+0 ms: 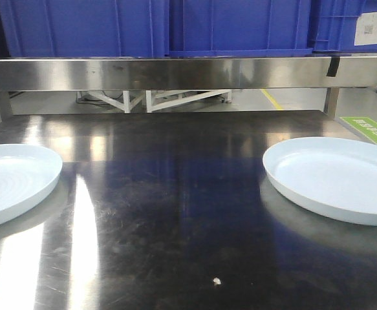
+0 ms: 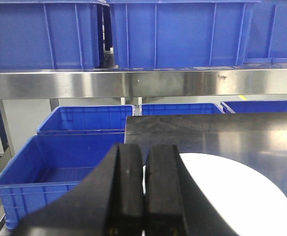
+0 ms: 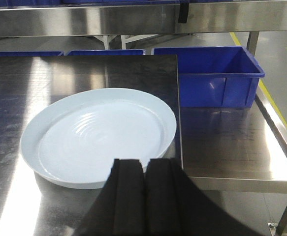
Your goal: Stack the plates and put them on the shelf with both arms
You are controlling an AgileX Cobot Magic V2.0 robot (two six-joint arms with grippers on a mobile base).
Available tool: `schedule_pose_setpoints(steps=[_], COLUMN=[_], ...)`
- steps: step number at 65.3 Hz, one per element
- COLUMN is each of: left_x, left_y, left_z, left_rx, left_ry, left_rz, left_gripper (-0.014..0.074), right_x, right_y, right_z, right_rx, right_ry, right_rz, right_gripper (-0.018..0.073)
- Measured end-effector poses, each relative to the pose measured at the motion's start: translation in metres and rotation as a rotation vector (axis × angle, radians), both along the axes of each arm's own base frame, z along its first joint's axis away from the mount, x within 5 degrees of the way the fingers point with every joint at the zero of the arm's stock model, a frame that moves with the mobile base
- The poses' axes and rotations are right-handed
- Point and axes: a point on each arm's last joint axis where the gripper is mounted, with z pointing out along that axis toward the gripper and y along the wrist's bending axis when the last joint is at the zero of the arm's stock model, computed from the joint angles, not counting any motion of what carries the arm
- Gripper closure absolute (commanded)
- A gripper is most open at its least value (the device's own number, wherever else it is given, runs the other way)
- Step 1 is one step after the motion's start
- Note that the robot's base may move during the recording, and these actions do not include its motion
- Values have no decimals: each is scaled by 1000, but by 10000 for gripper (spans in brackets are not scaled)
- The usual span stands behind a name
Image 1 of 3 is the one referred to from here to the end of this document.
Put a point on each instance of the light blue plate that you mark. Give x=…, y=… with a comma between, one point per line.
x=28, y=174
x=332, y=177

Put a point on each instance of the middle blue plastic crate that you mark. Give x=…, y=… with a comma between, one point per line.
x=275, y=28

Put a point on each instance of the blue plastic crate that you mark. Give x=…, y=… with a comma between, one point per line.
x=275, y=28
x=86, y=28
x=333, y=24

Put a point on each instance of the small white crumb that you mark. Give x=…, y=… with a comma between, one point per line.
x=217, y=281

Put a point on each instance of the black tape strip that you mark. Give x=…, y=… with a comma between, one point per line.
x=333, y=66

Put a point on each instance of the green floor sign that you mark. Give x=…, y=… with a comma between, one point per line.
x=364, y=125

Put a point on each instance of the right blue plastic crate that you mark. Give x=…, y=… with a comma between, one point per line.
x=333, y=24

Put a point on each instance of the left blue plastic crate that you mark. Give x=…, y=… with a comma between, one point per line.
x=86, y=28

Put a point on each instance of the white paper label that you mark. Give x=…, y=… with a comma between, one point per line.
x=366, y=29

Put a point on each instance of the white metal frame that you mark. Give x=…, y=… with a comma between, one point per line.
x=154, y=100

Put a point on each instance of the right steel shelf post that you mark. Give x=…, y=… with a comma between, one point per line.
x=331, y=101

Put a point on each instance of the steel shelf post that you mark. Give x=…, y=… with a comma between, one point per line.
x=5, y=106
x=331, y=101

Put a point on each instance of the left steel shelf post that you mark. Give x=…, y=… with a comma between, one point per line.
x=5, y=106

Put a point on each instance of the stainless steel shelf rail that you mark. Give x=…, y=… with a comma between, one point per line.
x=64, y=74

